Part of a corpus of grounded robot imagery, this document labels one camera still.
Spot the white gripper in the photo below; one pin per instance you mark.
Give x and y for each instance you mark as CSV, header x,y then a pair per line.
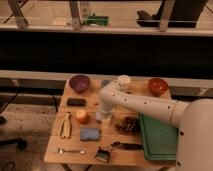
x,y
106,112

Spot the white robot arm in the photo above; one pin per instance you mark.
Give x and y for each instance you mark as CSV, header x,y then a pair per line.
x,y
193,119

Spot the purple bowl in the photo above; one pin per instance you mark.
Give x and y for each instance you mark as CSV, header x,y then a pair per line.
x,y
79,83

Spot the red bowl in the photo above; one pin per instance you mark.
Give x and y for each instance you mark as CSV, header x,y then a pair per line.
x,y
157,86

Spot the blue sponge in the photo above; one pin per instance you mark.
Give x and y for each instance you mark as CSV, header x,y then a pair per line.
x,y
89,134

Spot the yellow red apple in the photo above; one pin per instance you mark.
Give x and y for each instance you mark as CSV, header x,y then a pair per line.
x,y
81,116

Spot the bunch of dark grapes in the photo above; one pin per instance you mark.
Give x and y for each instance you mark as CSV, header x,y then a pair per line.
x,y
129,126

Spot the wooden table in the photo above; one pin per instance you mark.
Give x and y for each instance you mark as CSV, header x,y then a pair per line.
x,y
118,157

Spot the black rectangular block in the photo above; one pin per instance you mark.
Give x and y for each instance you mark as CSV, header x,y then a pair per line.
x,y
76,102

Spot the black binder clip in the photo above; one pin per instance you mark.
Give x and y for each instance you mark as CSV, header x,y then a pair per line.
x,y
103,154

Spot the blue cup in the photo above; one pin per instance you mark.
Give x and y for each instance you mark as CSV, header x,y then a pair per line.
x,y
105,82

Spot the white cup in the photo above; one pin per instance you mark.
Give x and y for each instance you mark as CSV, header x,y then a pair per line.
x,y
124,82

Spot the metal fork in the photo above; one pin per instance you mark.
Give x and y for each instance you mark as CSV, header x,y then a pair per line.
x,y
61,151

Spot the green plastic tray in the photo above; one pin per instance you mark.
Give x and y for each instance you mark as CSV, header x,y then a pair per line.
x,y
159,139

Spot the black office chair base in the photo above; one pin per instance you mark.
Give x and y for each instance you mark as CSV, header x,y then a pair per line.
x,y
21,143

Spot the green box on shelf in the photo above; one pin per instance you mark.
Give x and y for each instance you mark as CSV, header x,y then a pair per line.
x,y
97,20

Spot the black handled tool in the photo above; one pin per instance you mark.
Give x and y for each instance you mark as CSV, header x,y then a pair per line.
x,y
127,146

